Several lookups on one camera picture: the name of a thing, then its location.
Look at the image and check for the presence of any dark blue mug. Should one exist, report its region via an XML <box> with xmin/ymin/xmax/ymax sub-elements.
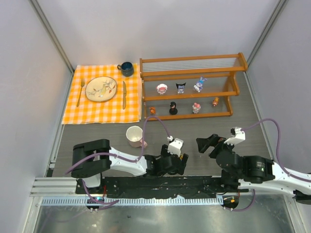
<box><xmin>117</xmin><ymin>62</ymin><xmax>134</xmax><ymax>77</ymax></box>

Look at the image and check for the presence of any pink mug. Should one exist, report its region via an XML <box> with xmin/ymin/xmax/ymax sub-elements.
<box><xmin>125</xmin><ymin>126</ymin><xmax>147</xmax><ymax>148</ymax></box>

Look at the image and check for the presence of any orange wooden shelf rack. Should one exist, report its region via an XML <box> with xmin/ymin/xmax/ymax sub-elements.
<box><xmin>139</xmin><ymin>52</ymin><xmax>248</xmax><ymax>120</ymax></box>

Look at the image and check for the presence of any pink My Melody figurine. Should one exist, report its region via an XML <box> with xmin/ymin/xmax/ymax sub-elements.
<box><xmin>192</xmin><ymin>102</ymin><xmax>201</xmax><ymax>114</ymax></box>

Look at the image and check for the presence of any black purple Kuromi figurine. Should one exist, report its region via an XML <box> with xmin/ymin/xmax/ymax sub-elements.
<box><xmin>175</xmin><ymin>83</ymin><xmax>186</xmax><ymax>94</ymax></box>

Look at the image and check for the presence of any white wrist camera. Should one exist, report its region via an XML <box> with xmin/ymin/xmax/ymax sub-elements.
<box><xmin>224</xmin><ymin>127</ymin><xmax>246</xmax><ymax>146</ymax></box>
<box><xmin>167</xmin><ymin>136</ymin><xmax>184</xmax><ymax>157</ymax></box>

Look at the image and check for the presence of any gold knife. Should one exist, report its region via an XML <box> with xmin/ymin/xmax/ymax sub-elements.
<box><xmin>122</xmin><ymin>81</ymin><xmax>127</xmax><ymax>110</ymax></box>

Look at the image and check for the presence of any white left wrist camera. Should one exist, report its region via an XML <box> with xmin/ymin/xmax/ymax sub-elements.
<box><xmin>167</xmin><ymin>136</ymin><xmax>184</xmax><ymax>157</ymax></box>

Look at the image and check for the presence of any black haired girl figurine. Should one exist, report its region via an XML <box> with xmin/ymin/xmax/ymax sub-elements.
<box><xmin>169</xmin><ymin>101</ymin><xmax>178</xmax><ymax>115</ymax></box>

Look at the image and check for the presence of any orange tiger figurine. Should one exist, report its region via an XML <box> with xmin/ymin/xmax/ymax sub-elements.
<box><xmin>149</xmin><ymin>107</ymin><xmax>156</xmax><ymax>115</ymax></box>

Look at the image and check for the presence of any purple bunny figurine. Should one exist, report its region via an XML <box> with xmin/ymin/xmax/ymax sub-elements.
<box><xmin>193</xmin><ymin>77</ymin><xmax>207</xmax><ymax>93</ymax></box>

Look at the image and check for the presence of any orange checkered cloth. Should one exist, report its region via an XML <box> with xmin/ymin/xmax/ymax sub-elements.
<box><xmin>62</xmin><ymin>63</ymin><xmax>142</xmax><ymax>125</ymax></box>

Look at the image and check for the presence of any decorated ceramic plate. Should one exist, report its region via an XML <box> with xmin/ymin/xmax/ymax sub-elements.
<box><xmin>85</xmin><ymin>76</ymin><xmax>118</xmax><ymax>102</ymax></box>

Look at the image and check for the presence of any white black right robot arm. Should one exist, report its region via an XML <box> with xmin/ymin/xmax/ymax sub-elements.
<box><xmin>196</xmin><ymin>131</ymin><xmax>311</xmax><ymax>205</ymax></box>

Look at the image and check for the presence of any pink white round figurine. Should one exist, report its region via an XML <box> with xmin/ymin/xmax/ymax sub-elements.
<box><xmin>156</xmin><ymin>83</ymin><xmax>168</xmax><ymax>95</ymax></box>

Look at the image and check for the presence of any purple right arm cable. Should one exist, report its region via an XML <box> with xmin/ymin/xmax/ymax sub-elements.
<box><xmin>223</xmin><ymin>118</ymin><xmax>311</xmax><ymax>212</ymax></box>

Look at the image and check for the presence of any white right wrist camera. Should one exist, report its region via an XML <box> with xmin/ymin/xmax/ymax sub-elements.
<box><xmin>224</xmin><ymin>127</ymin><xmax>246</xmax><ymax>146</ymax></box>

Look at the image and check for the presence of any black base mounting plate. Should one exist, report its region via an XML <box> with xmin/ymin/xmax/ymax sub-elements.
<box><xmin>88</xmin><ymin>176</ymin><xmax>249</xmax><ymax>199</ymax></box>

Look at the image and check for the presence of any gold fork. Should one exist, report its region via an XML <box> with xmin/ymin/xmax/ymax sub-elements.
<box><xmin>76</xmin><ymin>78</ymin><xmax>85</xmax><ymax>107</ymax></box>

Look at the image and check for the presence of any Winnie the Pooh figurine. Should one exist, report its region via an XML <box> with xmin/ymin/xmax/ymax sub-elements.
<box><xmin>212</xmin><ymin>97</ymin><xmax>219</xmax><ymax>107</ymax></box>

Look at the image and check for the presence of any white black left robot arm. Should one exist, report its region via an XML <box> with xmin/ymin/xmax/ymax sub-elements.
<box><xmin>66</xmin><ymin>138</ymin><xmax>189</xmax><ymax>188</ymax></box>

